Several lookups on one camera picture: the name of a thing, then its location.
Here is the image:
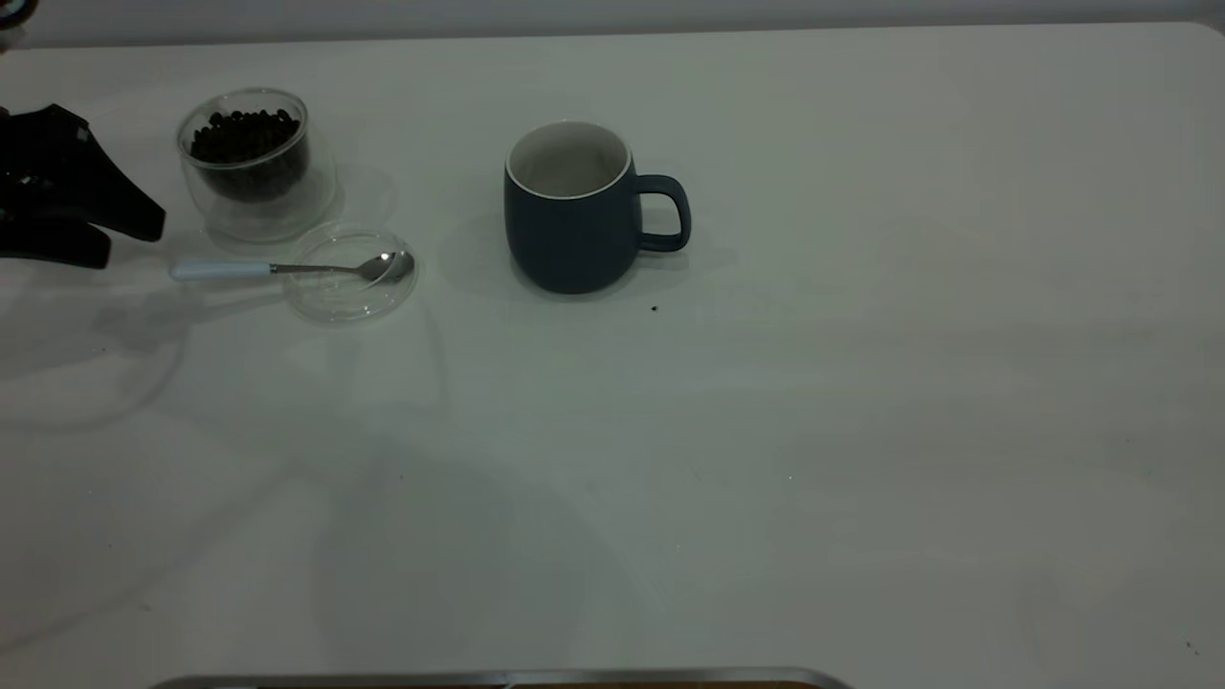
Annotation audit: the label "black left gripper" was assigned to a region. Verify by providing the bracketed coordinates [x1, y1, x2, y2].
[0, 103, 167, 270]

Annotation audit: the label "metal spoon pale blue handle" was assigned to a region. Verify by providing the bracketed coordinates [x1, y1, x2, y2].
[169, 250, 416, 285]

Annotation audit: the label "dark grey ceramic mug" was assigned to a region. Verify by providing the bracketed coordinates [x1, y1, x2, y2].
[502, 119, 693, 297]

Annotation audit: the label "dark coffee beans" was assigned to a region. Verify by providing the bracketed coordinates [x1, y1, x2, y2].
[189, 108, 310, 203]

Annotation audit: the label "clear round glass lid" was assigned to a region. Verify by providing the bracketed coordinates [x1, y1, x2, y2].
[283, 221, 420, 325]

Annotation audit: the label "double-wall clear glass jar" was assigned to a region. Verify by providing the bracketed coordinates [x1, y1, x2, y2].
[176, 88, 339, 246]

